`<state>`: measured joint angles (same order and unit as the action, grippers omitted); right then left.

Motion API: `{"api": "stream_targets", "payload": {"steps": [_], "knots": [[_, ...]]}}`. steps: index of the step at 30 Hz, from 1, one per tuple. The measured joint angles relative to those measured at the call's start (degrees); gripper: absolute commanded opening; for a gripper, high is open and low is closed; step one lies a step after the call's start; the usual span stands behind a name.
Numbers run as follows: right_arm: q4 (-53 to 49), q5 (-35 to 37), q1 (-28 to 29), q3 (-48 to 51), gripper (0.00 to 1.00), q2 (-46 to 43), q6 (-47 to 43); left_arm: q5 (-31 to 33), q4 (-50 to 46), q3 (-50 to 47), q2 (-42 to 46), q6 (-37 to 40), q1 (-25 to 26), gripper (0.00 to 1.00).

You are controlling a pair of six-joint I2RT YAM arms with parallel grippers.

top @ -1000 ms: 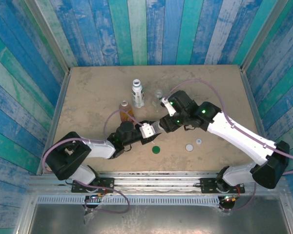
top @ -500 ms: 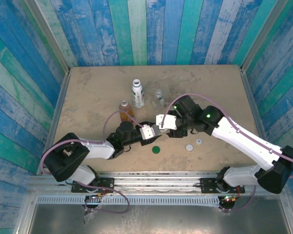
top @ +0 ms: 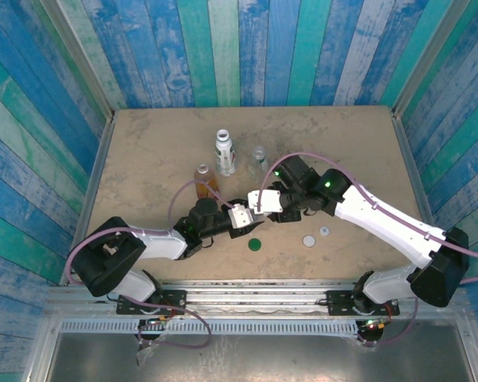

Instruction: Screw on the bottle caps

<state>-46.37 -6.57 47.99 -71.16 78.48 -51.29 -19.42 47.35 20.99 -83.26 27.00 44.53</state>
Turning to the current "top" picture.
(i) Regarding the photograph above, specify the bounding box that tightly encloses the orange tea bottle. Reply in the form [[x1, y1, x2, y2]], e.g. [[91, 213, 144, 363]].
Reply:
[[194, 162, 220, 200]]

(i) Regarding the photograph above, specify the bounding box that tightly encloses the small controller circuit board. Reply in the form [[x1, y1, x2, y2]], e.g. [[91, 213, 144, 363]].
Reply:
[[139, 316, 174, 329], [360, 317, 392, 331]]

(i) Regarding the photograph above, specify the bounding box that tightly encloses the aluminium table side rail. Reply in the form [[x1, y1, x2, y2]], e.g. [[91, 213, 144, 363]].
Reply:
[[390, 107, 447, 232], [58, 113, 117, 287]]

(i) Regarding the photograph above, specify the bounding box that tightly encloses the small clear bottle green label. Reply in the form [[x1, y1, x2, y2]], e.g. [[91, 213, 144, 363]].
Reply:
[[249, 146, 270, 176]]

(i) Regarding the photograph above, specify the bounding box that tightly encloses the black round disc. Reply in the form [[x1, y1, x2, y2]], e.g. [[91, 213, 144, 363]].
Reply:
[[358, 329, 383, 346]]

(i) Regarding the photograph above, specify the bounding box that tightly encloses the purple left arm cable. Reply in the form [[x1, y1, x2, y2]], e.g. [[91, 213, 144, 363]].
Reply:
[[65, 178, 240, 351]]

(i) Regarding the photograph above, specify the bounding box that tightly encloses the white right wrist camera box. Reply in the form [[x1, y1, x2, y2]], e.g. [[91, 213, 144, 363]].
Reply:
[[247, 189, 283, 215]]

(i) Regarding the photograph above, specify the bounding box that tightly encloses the clear plastic bag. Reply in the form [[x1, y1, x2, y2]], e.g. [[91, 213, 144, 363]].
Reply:
[[135, 325, 172, 366]]

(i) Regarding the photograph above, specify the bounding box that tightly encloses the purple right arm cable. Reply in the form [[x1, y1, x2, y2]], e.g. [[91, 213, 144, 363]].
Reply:
[[258, 152, 478, 347]]

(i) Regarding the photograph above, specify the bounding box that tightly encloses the slotted grey cable duct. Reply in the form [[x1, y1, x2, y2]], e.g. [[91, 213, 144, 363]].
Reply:
[[59, 320, 359, 336]]

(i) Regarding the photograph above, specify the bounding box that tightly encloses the steel sheet panel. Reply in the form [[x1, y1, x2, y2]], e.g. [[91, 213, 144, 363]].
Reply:
[[47, 333, 475, 382]]

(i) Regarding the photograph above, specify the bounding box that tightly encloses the white bottle with green label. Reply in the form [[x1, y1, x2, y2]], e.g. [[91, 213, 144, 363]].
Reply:
[[214, 128, 238, 177]]

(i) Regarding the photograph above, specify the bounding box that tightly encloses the aluminium corner post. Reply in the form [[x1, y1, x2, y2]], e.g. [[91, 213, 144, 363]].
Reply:
[[39, 0, 116, 120], [392, 0, 478, 117]]

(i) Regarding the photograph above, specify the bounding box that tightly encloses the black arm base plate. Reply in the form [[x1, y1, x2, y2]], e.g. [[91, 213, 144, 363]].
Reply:
[[327, 290, 400, 316], [116, 289, 187, 316]]

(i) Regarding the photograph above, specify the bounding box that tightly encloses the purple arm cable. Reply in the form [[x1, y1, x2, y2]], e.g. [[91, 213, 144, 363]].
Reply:
[[258, 152, 478, 347], [65, 178, 240, 351]]

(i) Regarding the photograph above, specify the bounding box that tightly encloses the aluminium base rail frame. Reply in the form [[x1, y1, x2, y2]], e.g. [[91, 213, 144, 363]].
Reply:
[[47, 280, 469, 319]]

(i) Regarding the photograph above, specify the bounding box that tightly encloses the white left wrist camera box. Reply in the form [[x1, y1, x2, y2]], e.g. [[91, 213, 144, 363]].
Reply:
[[227, 203, 255, 231]]

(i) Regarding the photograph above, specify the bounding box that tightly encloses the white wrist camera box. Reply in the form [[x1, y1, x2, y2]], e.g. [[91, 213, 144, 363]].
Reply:
[[227, 203, 255, 231], [247, 189, 283, 215]]

